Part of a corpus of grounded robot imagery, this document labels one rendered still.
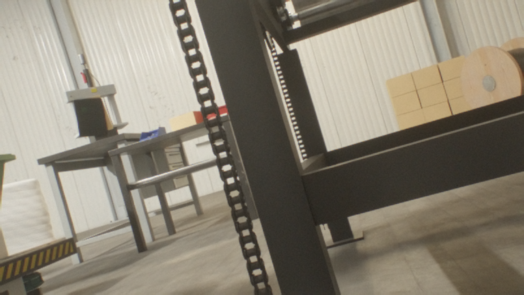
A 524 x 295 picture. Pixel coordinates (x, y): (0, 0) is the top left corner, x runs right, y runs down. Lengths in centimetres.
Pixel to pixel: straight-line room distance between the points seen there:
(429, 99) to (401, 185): 796
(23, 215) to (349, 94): 673
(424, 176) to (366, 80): 1070
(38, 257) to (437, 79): 768
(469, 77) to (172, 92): 655
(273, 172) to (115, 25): 1202
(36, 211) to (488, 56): 640
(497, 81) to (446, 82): 116
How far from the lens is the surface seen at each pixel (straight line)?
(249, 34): 79
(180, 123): 414
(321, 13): 200
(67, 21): 1288
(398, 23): 1169
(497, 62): 776
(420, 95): 873
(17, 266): 155
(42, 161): 476
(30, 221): 796
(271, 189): 78
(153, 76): 1224
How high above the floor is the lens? 38
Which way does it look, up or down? 1 degrees up
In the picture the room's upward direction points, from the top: 17 degrees counter-clockwise
